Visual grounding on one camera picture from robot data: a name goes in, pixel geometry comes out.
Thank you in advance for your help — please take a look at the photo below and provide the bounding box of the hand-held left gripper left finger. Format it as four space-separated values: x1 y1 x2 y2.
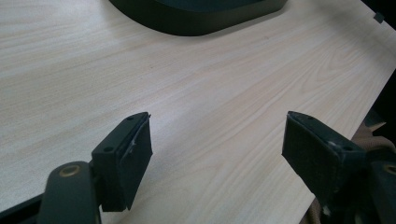
91 111 154 213

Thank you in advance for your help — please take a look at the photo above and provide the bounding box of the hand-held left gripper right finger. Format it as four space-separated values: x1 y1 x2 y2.
281 110 372 213

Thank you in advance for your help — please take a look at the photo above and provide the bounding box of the black tray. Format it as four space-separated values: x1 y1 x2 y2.
107 0 290 37

